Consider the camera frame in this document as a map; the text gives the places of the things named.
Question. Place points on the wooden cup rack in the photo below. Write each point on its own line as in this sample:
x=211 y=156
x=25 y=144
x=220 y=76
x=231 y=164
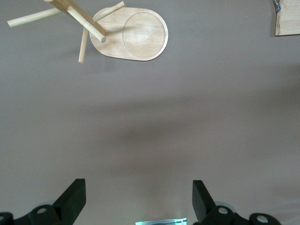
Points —
x=145 y=35

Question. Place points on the brown table cover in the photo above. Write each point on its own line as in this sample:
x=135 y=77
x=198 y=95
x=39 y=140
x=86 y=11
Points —
x=150 y=117

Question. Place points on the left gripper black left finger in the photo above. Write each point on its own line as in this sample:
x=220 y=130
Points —
x=70 y=204

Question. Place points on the bamboo cutting board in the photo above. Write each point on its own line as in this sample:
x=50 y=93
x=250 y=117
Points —
x=289 y=21

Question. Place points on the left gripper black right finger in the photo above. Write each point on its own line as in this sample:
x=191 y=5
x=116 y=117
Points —
x=204 y=206

